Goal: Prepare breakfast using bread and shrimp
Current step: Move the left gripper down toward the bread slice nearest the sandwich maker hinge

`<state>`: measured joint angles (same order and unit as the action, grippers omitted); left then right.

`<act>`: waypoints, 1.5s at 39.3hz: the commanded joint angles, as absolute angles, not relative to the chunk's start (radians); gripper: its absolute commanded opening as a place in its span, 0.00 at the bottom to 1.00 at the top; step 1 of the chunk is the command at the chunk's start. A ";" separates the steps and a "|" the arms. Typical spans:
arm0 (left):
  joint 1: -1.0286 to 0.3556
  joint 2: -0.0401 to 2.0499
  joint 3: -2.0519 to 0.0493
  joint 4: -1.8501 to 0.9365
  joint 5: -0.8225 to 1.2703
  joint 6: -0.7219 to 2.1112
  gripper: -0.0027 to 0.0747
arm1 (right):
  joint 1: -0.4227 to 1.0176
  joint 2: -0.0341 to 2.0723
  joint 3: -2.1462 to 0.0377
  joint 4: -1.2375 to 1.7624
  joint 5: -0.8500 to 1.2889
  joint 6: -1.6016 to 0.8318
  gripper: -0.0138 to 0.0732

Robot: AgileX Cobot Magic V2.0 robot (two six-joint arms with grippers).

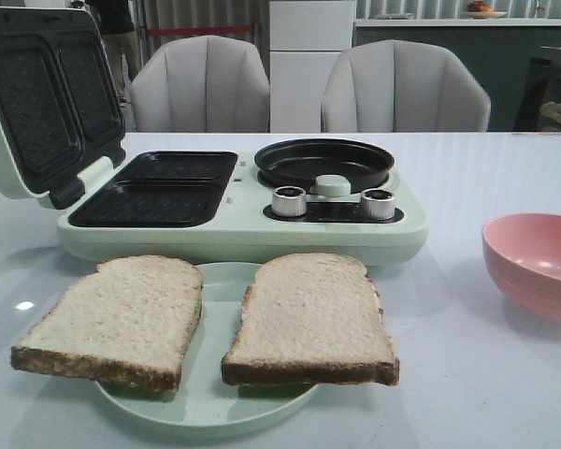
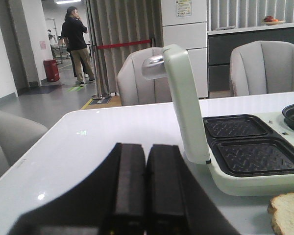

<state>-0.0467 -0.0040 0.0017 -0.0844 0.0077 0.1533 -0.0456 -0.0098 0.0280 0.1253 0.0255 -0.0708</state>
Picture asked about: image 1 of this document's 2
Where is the bread slice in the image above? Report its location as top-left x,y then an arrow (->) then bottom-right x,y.
221,253 -> 400,385
10,255 -> 203,392

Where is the mint green breakfast maker lid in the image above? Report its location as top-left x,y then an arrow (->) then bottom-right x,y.
0,7 -> 125,210

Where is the pink plastic bowl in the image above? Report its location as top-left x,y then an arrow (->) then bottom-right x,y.
482,212 -> 561,323

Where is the mint green breakfast maker base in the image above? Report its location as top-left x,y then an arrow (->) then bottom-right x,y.
58,151 -> 428,266

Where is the left silver control knob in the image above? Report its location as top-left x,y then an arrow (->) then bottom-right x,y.
271,186 -> 307,218

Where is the silver control knob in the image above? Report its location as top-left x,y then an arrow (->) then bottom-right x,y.
271,186 -> 307,218
359,188 -> 396,221

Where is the black round frying pan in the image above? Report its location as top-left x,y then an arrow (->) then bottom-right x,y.
254,138 -> 395,194

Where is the right silver control knob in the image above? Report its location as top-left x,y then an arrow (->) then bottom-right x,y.
359,188 -> 396,221

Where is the left grey upholstered chair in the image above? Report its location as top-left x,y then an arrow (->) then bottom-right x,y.
130,36 -> 270,133

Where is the grey upholstered chair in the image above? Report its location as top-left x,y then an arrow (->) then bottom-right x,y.
321,39 -> 491,133
130,36 -> 270,133

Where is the right grey upholstered chair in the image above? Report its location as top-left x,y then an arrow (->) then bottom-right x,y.
321,39 -> 491,133

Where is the white refrigerator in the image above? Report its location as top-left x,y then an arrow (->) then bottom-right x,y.
269,1 -> 355,133

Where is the mint green round plate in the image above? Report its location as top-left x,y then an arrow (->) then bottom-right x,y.
96,262 -> 320,439

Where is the red barrier tape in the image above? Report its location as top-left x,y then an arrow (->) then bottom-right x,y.
145,24 -> 255,36

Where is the person in background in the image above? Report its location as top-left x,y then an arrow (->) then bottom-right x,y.
86,0 -> 139,104

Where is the grey kitchen counter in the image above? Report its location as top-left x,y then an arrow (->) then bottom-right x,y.
354,18 -> 561,132

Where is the fruit plate on counter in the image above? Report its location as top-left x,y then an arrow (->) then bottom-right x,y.
464,0 -> 508,19

